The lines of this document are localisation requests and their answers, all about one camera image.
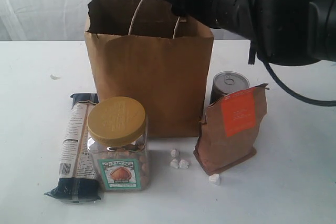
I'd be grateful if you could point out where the dark can with pull-tab lid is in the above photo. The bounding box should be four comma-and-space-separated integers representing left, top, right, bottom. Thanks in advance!
209, 71, 250, 104

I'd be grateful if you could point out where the large brown paper bag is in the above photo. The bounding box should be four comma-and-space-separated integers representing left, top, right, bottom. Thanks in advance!
85, 0, 214, 137

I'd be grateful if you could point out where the brown pouch with orange label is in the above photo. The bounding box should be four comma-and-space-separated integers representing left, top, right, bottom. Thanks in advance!
194, 83, 268, 175

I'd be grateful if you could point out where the nut jar with yellow lid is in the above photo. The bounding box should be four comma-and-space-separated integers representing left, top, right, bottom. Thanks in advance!
87, 97, 150, 191

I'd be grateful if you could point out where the white crumpled pellet upper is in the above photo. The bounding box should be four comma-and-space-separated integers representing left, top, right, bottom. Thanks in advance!
170, 149, 180, 158

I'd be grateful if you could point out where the white crumpled pellet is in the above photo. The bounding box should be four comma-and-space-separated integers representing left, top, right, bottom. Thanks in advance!
208, 174, 221, 185
170, 158, 180, 169
179, 159, 190, 169
170, 149, 180, 158

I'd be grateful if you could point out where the white crumpled pellet middle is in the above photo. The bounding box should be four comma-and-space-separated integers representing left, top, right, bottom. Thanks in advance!
179, 159, 190, 169

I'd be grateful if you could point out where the white crumpled pellet lower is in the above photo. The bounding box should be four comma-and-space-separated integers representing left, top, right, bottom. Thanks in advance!
170, 158, 180, 169

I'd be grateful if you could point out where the white paper scrap on table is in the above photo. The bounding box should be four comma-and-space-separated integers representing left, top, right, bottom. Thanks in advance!
50, 74, 60, 80

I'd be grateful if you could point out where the white crumpled pellet right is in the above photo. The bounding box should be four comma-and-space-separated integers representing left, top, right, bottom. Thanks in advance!
208, 174, 221, 185

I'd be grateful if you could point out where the dark noodle packet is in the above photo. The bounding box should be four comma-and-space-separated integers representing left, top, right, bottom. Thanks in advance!
45, 93, 101, 204

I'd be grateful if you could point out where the black cable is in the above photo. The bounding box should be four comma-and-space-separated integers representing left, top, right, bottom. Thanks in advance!
262, 60, 336, 106

